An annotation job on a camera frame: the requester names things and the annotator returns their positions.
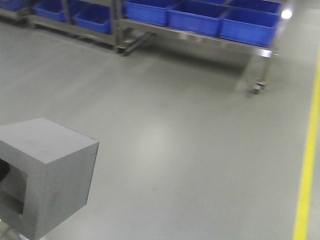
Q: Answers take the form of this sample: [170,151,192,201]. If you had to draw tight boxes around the gray square hollow base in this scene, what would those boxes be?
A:
[0,118,99,240]

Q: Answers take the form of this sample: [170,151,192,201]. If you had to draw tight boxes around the steel shelf cart with bins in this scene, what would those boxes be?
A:
[0,0,288,95]

